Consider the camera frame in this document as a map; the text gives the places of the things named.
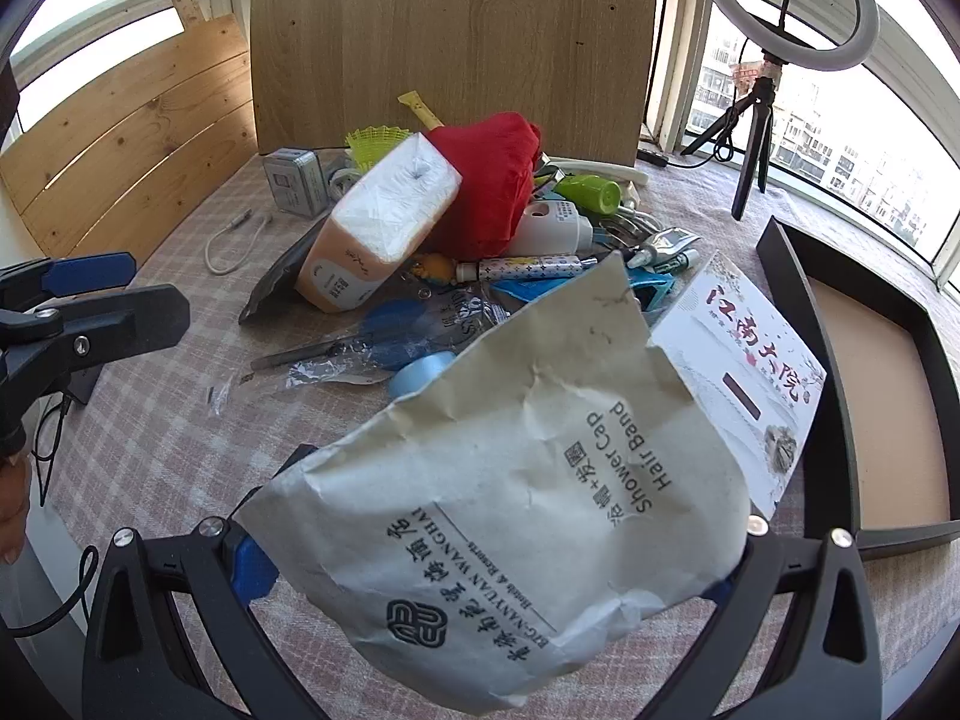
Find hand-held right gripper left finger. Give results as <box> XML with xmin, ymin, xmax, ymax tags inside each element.
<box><xmin>82</xmin><ymin>444</ymin><xmax>340</xmax><ymax>720</ymax></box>

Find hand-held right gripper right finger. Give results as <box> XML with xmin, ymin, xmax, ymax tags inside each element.
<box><xmin>609</xmin><ymin>514</ymin><xmax>884</xmax><ymax>720</ymax></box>

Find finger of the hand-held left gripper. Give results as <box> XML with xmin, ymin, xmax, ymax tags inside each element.
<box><xmin>0</xmin><ymin>283</ymin><xmax>193</xmax><ymax>398</ymax></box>
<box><xmin>0</xmin><ymin>253</ymin><xmax>141</xmax><ymax>310</ymax></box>

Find grey paper packet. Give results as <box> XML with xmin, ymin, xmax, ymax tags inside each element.
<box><xmin>235</xmin><ymin>250</ymin><xmax>752</xmax><ymax>715</ymax></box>

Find blue-handled scissors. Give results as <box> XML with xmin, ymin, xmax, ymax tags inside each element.
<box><xmin>250</xmin><ymin>298</ymin><xmax>481</xmax><ymax>391</ymax></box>

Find black tray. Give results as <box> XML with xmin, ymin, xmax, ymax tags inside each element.
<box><xmin>756</xmin><ymin>214</ymin><xmax>960</xmax><ymax>562</ymax></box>

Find red snack packet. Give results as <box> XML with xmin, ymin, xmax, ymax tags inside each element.
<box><xmin>418</xmin><ymin>111</ymin><xmax>550</xmax><ymax>262</ymax></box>

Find white plug-in repellent device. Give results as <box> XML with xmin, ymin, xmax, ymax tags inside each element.
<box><xmin>516</xmin><ymin>199</ymin><xmax>595</xmax><ymax>257</ymax></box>

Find person's left hand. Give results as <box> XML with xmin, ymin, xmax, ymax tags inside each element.
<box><xmin>0</xmin><ymin>456</ymin><xmax>32</xmax><ymax>565</ymax></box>

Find wooden slat panel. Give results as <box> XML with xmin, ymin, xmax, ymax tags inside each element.
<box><xmin>0</xmin><ymin>0</ymin><xmax>260</xmax><ymax>265</ymax></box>

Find black foil packet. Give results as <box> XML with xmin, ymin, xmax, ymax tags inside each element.
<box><xmin>238</xmin><ymin>221</ymin><xmax>332</xmax><ymax>326</ymax></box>

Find grey tin box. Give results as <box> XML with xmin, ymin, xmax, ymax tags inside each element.
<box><xmin>262</xmin><ymin>148</ymin><xmax>332</xmax><ymax>218</ymax></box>

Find white printed card box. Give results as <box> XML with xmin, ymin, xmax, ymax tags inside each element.
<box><xmin>646</xmin><ymin>250</ymin><xmax>827</xmax><ymax>520</ymax></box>

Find light blue tape roll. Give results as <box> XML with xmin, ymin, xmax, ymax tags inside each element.
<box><xmin>387</xmin><ymin>351</ymin><xmax>458</xmax><ymax>400</ymax></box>

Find yellow-green shuttlecock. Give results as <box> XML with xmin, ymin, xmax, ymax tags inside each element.
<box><xmin>343</xmin><ymin>127</ymin><xmax>412</xmax><ymax>175</ymax></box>

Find yellow paper stick packet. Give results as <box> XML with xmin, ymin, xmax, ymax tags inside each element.
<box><xmin>397</xmin><ymin>90</ymin><xmax>445</xmax><ymax>134</ymax></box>

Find white patterned tube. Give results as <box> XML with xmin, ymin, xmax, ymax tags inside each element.
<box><xmin>454</xmin><ymin>255</ymin><xmax>599</xmax><ymax>284</ymax></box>

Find green tube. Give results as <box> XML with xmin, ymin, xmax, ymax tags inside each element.
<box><xmin>553</xmin><ymin>174</ymin><xmax>623</xmax><ymax>216</ymax></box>

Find large wooden board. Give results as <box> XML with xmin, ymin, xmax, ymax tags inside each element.
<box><xmin>249</xmin><ymin>0</ymin><xmax>662</xmax><ymax>167</ymax></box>

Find white shoehorn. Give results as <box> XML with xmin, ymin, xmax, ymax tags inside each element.
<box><xmin>540</xmin><ymin>156</ymin><xmax>650</xmax><ymax>190</ymax></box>

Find black tripod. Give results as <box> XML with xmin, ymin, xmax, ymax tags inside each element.
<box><xmin>679</xmin><ymin>52</ymin><xmax>782</xmax><ymax>222</ymax></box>

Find short white cable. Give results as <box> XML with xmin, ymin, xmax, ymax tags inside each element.
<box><xmin>207</xmin><ymin>212</ymin><xmax>276</xmax><ymax>275</ymax></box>

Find black cable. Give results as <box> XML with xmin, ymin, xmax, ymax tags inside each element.
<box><xmin>0</xmin><ymin>544</ymin><xmax>101</xmax><ymax>636</ymax></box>

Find cartoon figure keychain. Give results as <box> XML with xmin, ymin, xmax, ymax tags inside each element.
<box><xmin>407</xmin><ymin>253</ymin><xmax>457</xmax><ymax>287</ymax></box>

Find ring light on tripod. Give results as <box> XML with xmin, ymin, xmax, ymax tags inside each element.
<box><xmin>649</xmin><ymin>0</ymin><xmax>960</xmax><ymax>293</ymax></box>

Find white ring light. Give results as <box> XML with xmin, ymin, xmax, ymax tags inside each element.
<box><xmin>690</xmin><ymin>0</ymin><xmax>881</xmax><ymax>77</ymax></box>

